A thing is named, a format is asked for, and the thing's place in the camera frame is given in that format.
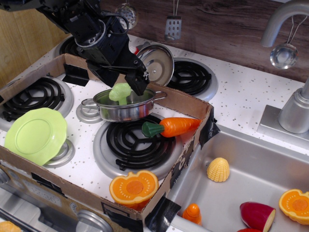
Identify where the black back left burner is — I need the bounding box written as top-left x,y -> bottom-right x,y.
54,36 -> 79,57

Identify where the red toy apple slice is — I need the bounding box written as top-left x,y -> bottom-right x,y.
239,202 -> 276,232

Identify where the orange pumpkin half in fence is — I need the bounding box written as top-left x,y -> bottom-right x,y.
109,170 -> 159,211

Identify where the light green plastic plate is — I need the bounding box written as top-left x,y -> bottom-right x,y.
4,108 -> 67,166

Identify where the black front right burner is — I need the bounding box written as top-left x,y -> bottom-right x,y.
93,114 -> 183,180

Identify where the hanging steel skimmer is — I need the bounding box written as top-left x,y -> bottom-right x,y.
115,0 -> 139,30

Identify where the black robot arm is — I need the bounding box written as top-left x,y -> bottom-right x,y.
0,0 -> 150,96

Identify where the hanging steel slotted spatula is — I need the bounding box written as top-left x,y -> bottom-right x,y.
164,0 -> 182,41

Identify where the silver faucet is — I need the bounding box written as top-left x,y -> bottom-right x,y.
257,0 -> 309,149

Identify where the steel pot lid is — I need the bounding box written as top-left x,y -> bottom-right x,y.
137,44 -> 174,86

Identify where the black back right burner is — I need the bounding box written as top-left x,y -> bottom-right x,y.
168,58 -> 218,102

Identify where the stainless steel pot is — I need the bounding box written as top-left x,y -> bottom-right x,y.
82,88 -> 168,122

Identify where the red white toy mushroom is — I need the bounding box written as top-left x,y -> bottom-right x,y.
134,47 -> 140,55

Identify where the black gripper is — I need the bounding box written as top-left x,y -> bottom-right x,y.
76,15 -> 150,96

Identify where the orange toy carrot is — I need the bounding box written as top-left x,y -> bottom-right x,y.
142,117 -> 202,138

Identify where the hanging steel ladle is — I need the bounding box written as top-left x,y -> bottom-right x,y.
270,16 -> 308,70

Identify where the silver sink basin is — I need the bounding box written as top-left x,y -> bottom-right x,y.
168,126 -> 309,232

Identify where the brown cardboard fence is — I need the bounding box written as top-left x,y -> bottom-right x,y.
0,53 -> 221,232

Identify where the yellow toy corn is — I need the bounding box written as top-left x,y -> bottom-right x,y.
207,158 -> 230,182

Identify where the orange pumpkin half in sink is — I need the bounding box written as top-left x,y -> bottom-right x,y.
279,189 -> 309,225

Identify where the silver stove knob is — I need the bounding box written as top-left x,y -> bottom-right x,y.
75,210 -> 113,232

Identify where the yellow toy at bottom left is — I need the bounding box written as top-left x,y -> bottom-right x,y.
0,221 -> 21,232

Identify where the red toy at bottom edge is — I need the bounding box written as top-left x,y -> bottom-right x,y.
237,228 -> 261,232

